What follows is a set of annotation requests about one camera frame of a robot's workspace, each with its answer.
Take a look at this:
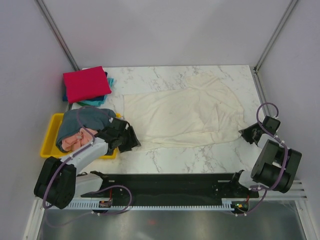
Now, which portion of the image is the pink t shirt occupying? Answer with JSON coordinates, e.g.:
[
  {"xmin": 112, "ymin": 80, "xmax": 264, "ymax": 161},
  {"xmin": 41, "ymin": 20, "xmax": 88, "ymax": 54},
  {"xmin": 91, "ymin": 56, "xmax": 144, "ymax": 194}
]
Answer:
[{"xmin": 61, "ymin": 128, "xmax": 98, "ymax": 152}]

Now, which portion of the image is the folded turquoise t shirt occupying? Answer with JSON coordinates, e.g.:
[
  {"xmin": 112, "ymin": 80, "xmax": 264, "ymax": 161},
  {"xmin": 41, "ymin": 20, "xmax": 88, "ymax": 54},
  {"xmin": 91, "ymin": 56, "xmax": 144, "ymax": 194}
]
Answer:
[{"xmin": 78, "ymin": 77, "xmax": 115, "ymax": 107}]

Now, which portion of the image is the white slotted cable duct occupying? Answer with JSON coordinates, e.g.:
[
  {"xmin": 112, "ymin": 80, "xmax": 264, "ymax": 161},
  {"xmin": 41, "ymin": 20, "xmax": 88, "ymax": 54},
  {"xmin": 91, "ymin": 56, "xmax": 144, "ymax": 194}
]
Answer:
[{"xmin": 66, "ymin": 198, "xmax": 246, "ymax": 211}]

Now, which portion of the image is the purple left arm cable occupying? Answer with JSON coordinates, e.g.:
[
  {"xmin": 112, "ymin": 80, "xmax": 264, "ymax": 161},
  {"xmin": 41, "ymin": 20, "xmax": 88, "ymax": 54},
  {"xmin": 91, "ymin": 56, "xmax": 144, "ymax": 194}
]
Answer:
[{"xmin": 42, "ymin": 106, "xmax": 113, "ymax": 210}]

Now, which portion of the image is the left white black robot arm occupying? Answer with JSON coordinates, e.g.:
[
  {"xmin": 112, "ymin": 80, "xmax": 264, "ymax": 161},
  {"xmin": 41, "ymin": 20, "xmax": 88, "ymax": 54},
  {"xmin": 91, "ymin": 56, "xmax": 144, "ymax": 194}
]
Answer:
[{"xmin": 33, "ymin": 118, "xmax": 141, "ymax": 209}]

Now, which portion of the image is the grey blue t shirt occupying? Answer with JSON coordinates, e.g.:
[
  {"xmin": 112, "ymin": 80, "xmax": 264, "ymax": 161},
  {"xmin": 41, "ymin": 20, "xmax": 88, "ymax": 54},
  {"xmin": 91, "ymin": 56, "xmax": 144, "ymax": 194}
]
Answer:
[{"xmin": 55, "ymin": 107, "xmax": 117, "ymax": 153}]

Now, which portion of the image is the folded magenta t shirt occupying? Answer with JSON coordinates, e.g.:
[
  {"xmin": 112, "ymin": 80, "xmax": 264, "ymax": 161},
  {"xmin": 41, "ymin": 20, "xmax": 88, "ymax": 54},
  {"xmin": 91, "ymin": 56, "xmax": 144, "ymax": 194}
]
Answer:
[{"xmin": 62, "ymin": 65, "xmax": 112, "ymax": 104}]

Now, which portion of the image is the folded navy blue t shirt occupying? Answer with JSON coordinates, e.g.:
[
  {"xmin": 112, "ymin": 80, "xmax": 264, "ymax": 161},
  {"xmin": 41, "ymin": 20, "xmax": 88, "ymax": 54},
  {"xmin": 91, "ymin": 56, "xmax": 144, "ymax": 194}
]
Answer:
[{"xmin": 61, "ymin": 71, "xmax": 109, "ymax": 102}]

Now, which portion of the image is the yellow plastic tray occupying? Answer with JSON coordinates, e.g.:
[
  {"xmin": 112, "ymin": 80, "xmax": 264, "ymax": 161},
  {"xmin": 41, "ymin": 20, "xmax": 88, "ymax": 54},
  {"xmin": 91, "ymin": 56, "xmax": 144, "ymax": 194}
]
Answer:
[{"xmin": 40, "ymin": 113, "xmax": 121, "ymax": 158}]

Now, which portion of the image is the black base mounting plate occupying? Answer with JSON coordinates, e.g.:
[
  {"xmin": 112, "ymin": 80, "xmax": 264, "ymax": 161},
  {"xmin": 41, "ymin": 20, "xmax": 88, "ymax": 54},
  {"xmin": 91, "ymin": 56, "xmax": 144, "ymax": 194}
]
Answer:
[{"xmin": 83, "ymin": 171, "xmax": 259, "ymax": 206}]

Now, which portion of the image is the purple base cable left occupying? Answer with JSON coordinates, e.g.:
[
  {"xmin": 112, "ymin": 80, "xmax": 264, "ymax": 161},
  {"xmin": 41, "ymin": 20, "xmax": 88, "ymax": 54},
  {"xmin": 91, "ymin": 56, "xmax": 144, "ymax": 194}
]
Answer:
[{"xmin": 44, "ymin": 184, "xmax": 136, "ymax": 228}]

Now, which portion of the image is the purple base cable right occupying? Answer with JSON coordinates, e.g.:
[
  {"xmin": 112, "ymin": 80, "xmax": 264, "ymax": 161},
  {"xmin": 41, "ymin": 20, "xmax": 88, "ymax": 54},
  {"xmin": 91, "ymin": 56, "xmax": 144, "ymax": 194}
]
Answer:
[{"xmin": 231, "ymin": 192, "xmax": 267, "ymax": 217}]

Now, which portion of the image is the cream white t shirt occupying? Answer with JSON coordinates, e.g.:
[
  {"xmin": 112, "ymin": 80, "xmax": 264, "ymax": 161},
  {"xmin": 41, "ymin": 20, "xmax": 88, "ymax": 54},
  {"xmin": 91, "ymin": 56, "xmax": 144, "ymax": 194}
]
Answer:
[{"xmin": 124, "ymin": 74, "xmax": 247, "ymax": 151}]

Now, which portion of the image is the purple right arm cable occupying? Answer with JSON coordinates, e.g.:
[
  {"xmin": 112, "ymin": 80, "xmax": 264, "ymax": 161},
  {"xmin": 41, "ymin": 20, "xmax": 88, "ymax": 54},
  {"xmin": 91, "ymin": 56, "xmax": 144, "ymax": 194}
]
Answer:
[{"xmin": 248, "ymin": 102, "xmax": 288, "ymax": 193}]

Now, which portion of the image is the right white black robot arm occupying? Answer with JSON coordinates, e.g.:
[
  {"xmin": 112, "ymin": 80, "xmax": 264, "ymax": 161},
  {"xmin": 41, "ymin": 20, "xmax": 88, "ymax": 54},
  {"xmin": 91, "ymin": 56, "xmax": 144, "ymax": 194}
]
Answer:
[{"xmin": 229, "ymin": 116, "xmax": 302, "ymax": 197}]

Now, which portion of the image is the folded green t shirt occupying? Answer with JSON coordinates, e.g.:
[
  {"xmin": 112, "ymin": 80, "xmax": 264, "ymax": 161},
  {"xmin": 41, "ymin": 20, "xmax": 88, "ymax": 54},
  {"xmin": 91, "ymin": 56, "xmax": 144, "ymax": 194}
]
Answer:
[{"xmin": 76, "ymin": 102, "xmax": 95, "ymax": 108}]

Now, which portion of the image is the left aluminium frame post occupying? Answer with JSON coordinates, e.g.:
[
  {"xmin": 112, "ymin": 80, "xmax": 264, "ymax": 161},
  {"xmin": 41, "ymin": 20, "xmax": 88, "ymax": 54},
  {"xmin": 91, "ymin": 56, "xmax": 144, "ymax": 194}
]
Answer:
[{"xmin": 34, "ymin": 0, "xmax": 80, "ymax": 71}]

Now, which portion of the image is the aluminium extrusion rail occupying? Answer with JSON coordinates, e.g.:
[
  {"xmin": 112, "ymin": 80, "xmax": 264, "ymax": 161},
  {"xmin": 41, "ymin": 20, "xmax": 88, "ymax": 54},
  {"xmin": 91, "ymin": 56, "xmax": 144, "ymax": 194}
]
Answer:
[{"xmin": 264, "ymin": 180, "xmax": 308, "ymax": 201}]

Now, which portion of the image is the right aluminium frame post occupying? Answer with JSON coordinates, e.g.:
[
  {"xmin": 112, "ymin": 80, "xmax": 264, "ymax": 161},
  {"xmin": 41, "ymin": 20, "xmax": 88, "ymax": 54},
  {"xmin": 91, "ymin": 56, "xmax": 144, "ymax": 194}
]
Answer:
[{"xmin": 253, "ymin": 0, "xmax": 300, "ymax": 75}]

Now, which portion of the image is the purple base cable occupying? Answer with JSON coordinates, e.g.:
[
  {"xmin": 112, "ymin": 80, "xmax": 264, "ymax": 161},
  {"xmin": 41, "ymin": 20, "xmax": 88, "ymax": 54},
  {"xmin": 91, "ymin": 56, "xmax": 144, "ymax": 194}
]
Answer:
[
  {"xmin": 44, "ymin": 184, "xmax": 136, "ymax": 228},
  {"xmin": 231, "ymin": 192, "xmax": 267, "ymax": 217}
]

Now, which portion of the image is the aluminium frame post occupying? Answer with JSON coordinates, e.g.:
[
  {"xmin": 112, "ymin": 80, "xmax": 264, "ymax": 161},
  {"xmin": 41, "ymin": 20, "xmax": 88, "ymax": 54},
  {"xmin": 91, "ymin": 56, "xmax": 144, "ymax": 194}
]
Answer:
[
  {"xmin": 253, "ymin": 0, "xmax": 300, "ymax": 75},
  {"xmin": 34, "ymin": 0, "xmax": 80, "ymax": 71}
]

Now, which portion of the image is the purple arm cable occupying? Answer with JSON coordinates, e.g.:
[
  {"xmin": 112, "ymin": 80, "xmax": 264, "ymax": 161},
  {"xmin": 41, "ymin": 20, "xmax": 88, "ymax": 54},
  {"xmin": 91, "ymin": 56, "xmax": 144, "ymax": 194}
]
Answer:
[
  {"xmin": 42, "ymin": 106, "xmax": 113, "ymax": 210},
  {"xmin": 248, "ymin": 102, "xmax": 288, "ymax": 193}
]

